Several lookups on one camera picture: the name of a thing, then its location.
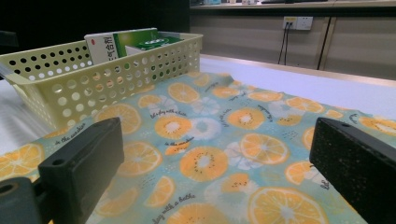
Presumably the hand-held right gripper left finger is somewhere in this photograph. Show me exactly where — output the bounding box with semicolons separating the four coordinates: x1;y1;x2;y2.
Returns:
37;117;125;224

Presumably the white wall socket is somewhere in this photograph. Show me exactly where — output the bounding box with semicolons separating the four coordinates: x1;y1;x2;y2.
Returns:
282;16;314;32

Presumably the long wall counter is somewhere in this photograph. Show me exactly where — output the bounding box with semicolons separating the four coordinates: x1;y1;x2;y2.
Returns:
190;0;396;17

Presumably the white and green medicine box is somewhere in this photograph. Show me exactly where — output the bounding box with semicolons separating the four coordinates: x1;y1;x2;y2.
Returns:
83;27;162;65

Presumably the pale yellow perforated plastic basket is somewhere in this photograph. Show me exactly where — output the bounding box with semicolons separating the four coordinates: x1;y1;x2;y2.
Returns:
0;31;204;130

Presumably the black wall cable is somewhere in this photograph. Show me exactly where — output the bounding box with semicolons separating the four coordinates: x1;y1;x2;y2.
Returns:
277;21;288;64
283;21;292;66

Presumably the orange slice print cloth bag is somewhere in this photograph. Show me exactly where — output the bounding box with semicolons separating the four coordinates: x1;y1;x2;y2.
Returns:
0;72;396;224

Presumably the dark curtain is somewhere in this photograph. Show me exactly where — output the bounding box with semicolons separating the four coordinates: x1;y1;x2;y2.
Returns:
0;0;191;55

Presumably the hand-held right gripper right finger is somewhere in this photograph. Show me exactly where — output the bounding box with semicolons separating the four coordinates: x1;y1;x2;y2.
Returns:
308;117;396;224

